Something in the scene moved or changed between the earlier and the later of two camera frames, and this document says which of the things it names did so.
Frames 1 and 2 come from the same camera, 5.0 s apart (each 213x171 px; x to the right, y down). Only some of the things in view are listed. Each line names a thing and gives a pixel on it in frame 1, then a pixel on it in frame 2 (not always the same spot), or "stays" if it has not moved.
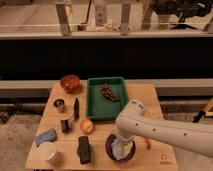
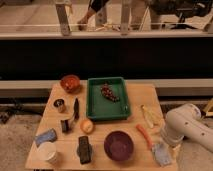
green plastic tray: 105,97 stays
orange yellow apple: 86,126 stays
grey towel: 121,148 -> 162,154
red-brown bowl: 70,83 stays
